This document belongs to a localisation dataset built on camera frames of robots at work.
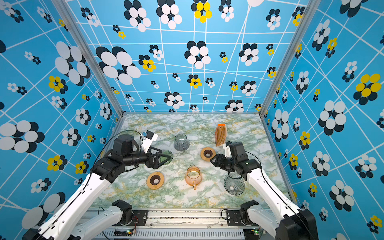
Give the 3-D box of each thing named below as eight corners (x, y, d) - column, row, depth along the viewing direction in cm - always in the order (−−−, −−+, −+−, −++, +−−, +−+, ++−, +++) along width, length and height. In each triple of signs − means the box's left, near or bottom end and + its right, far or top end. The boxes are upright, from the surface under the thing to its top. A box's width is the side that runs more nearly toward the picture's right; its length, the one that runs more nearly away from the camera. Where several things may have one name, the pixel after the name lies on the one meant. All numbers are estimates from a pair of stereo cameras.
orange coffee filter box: (215, 146, 103) (217, 138, 95) (214, 132, 110) (215, 123, 102) (226, 146, 103) (228, 138, 95) (224, 132, 110) (226, 123, 102)
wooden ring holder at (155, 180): (146, 189, 85) (145, 187, 83) (149, 174, 91) (148, 172, 88) (163, 189, 85) (162, 187, 83) (165, 174, 91) (164, 172, 88)
